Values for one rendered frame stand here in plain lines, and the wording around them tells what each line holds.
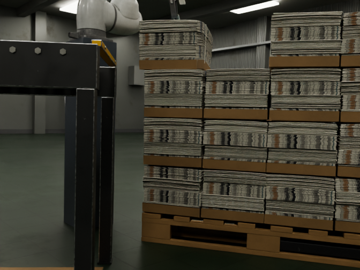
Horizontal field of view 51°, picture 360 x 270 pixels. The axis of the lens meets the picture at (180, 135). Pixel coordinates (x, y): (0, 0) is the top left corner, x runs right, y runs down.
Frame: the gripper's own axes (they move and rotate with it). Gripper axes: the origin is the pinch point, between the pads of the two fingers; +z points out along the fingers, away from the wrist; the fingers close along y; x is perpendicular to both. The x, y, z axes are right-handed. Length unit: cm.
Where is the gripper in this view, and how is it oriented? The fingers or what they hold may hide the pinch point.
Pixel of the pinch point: (180, 12)
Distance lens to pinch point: 207.4
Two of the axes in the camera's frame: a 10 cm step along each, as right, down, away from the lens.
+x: 9.6, 0.4, -2.7
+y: -1.5, 9.0, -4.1
